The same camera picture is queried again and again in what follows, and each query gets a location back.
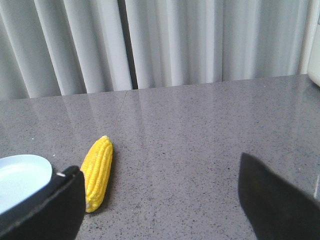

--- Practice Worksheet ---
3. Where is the yellow corn cob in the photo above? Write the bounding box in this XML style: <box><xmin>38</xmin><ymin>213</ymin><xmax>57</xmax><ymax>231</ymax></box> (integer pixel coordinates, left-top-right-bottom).
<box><xmin>80</xmin><ymin>135</ymin><xmax>113</xmax><ymax>213</ymax></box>

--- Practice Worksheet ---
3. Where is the white pleated curtain right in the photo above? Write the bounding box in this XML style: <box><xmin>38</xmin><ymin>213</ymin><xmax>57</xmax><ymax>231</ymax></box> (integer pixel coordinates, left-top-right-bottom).
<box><xmin>124</xmin><ymin>0</ymin><xmax>320</xmax><ymax>89</ymax></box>

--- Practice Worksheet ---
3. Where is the white pleated curtain left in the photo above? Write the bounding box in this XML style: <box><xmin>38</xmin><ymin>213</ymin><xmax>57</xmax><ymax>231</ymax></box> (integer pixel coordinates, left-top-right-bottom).
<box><xmin>0</xmin><ymin>0</ymin><xmax>137</xmax><ymax>100</ymax></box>

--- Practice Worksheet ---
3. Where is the light blue round plate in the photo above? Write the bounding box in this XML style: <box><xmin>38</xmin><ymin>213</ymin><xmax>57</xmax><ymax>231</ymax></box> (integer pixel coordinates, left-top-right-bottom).
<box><xmin>0</xmin><ymin>154</ymin><xmax>53</xmax><ymax>213</ymax></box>

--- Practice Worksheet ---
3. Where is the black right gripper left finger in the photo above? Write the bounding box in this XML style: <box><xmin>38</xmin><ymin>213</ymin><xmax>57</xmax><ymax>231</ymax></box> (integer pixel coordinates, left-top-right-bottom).
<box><xmin>0</xmin><ymin>165</ymin><xmax>86</xmax><ymax>240</ymax></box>

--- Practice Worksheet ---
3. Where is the white pleated curtain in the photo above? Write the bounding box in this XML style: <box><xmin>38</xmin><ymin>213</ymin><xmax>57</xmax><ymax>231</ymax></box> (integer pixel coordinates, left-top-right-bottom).
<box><xmin>0</xmin><ymin>0</ymin><xmax>137</xmax><ymax>100</ymax></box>
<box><xmin>124</xmin><ymin>0</ymin><xmax>320</xmax><ymax>89</ymax></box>

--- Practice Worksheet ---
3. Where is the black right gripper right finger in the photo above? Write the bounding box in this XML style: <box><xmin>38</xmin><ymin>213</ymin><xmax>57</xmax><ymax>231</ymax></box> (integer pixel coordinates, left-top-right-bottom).
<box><xmin>238</xmin><ymin>152</ymin><xmax>320</xmax><ymax>240</ymax></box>

